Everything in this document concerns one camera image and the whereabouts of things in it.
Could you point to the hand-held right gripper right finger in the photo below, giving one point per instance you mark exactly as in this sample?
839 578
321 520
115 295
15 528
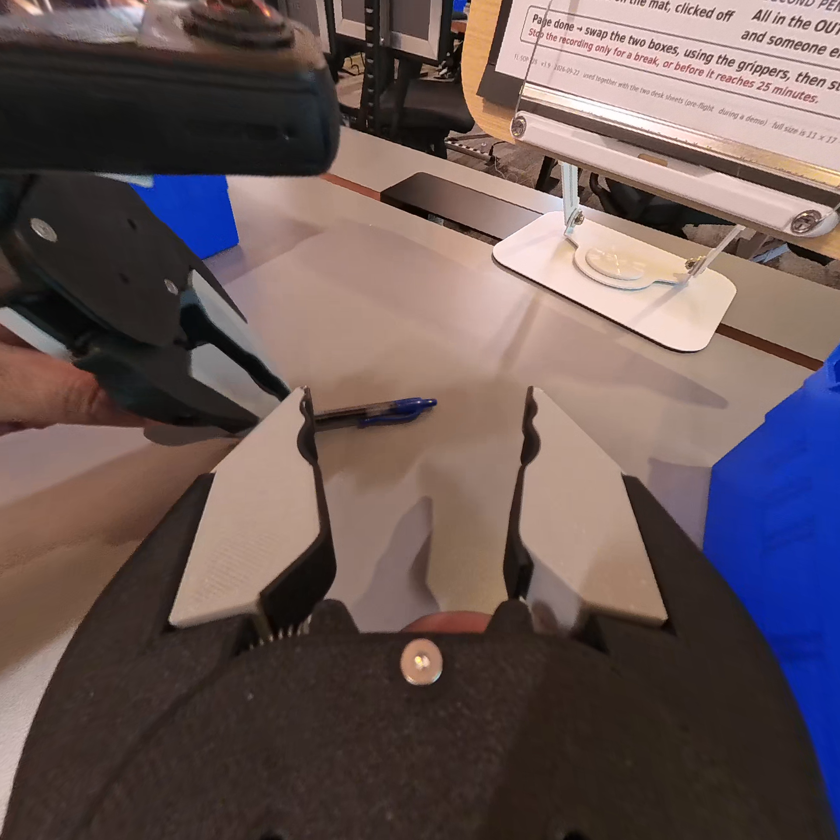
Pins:
577 525

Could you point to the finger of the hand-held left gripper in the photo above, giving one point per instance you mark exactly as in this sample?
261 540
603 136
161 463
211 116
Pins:
177 394
210 302

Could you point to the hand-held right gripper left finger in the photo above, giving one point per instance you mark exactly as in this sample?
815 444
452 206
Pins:
256 525

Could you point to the blue plastic bin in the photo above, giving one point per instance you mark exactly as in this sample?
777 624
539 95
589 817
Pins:
781 558
190 216

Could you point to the blue pen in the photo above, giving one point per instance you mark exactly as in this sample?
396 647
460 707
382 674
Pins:
394 410

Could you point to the grey desk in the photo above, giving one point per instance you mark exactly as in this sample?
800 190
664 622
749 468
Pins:
394 154

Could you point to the person's left hand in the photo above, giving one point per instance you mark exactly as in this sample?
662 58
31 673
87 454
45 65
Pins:
46 400

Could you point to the grey panel on black stand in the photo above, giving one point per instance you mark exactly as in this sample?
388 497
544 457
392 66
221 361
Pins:
358 19
420 26

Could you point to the white document stand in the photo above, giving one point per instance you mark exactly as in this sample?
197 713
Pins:
656 308

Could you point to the black office chair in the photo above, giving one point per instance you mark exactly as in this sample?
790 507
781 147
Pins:
630 197
426 105

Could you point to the printed instruction sheet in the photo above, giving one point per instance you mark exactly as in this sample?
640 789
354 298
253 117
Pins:
656 59

